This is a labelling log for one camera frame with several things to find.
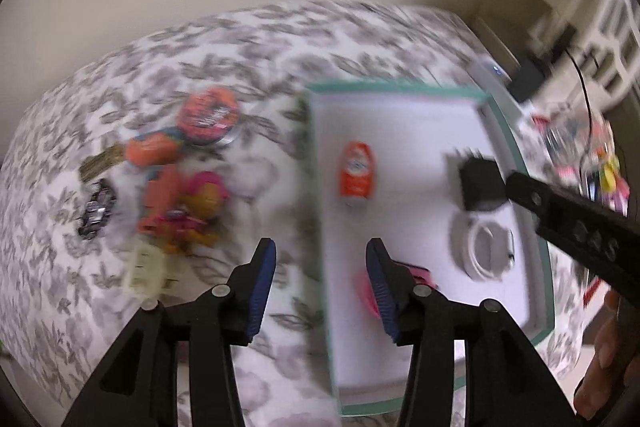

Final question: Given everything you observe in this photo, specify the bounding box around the black cable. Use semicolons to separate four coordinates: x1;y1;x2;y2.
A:
565;49;601;178

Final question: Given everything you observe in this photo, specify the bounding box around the pile of colourful small things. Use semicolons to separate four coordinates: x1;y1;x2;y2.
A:
532;104;631;218

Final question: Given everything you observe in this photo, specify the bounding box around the white round case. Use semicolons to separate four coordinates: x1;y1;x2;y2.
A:
450;209;517;282

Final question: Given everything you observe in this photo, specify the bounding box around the orange and blue knife toy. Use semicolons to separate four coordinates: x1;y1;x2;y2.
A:
124;129;183;168

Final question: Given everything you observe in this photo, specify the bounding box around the black cube toy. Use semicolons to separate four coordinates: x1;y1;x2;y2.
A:
447;148;508;212

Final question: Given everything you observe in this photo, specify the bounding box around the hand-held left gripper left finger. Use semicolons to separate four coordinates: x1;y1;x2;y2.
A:
61;237;277;427

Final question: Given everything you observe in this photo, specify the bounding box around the pink and orange figure toy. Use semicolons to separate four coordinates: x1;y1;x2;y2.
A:
137;167;231;255

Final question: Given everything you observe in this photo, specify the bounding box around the round pink and orange tin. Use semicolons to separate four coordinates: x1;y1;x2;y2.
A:
176;88;241;148

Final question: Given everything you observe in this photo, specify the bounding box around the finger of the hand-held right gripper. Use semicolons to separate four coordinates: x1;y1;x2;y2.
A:
506;171;640;295

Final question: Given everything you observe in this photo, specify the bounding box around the white device with blue light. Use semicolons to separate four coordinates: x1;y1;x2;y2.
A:
467;57;516;88

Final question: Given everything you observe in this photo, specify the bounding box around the olive flat packet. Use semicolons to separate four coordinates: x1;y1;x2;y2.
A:
79;144;126;182

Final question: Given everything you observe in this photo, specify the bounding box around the person's right hand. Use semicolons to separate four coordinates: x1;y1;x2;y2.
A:
574;289;623;420

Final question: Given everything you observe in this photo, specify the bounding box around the cream plastic block toy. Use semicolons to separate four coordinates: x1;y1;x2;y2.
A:
122;239;176;298

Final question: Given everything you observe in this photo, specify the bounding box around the floral blanket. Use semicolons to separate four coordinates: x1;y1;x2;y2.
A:
0;2;591;427

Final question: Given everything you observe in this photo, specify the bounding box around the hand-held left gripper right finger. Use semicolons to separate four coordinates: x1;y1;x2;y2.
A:
365;237;576;427

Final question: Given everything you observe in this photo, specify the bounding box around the teal box with white inside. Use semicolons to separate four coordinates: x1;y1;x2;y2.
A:
306;79;557;418

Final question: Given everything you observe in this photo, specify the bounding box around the black box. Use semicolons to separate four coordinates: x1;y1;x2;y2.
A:
510;57;548;104

